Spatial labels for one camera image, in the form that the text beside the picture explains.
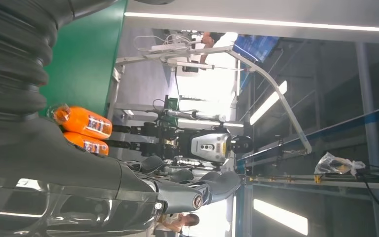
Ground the orange juice bottle clear cap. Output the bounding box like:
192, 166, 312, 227
46, 103, 114, 141
63, 131, 110, 157

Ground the green table mat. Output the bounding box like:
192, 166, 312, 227
39, 0, 128, 117

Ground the person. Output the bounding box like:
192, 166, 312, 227
156, 212, 200, 237
200, 31, 239, 68

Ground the white ceiling light panel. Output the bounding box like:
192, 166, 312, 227
249, 80, 288, 126
253, 198, 309, 237

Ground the blue display screen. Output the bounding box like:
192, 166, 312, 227
232, 34, 281, 63

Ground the clear plastic wrapped device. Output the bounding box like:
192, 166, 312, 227
313, 152, 367, 176

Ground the white wall light strip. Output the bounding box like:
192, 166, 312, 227
124, 12, 379, 34

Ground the white gantry frame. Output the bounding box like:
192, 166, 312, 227
114, 45, 313, 155

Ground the overhead rail with yellow clips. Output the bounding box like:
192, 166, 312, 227
245, 173, 379, 194

